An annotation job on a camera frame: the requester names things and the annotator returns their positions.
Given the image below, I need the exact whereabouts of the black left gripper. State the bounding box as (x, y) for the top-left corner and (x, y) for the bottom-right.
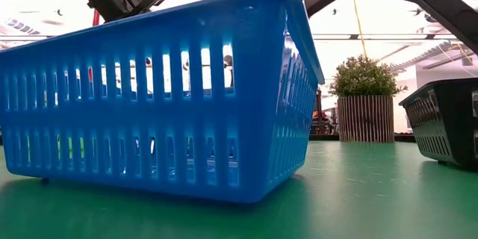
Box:
(87, 0), (131, 22)

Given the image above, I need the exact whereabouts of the blue slotted plastic basket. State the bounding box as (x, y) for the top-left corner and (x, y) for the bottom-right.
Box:
(0, 0), (326, 205)

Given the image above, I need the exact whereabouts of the black slotted plastic basket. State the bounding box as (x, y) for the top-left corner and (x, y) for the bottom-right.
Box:
(398, 78), (478, 171)

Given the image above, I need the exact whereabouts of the light green plastic basket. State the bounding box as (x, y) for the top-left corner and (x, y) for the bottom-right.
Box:
(55, 136), (85, 160)

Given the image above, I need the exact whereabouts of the dark background equipment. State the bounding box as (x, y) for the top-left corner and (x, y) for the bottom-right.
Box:
(311, 89), (339, 135)

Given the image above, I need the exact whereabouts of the artificial plant in striped pot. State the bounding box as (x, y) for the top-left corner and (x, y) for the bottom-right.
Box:
(328, 55), (409, 143)

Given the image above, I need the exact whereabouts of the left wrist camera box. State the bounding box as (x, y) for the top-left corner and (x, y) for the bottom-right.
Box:
(128, 0), (167, 13)

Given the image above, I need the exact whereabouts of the yellow cable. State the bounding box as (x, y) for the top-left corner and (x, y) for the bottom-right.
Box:
(350, 0), (369, 59)

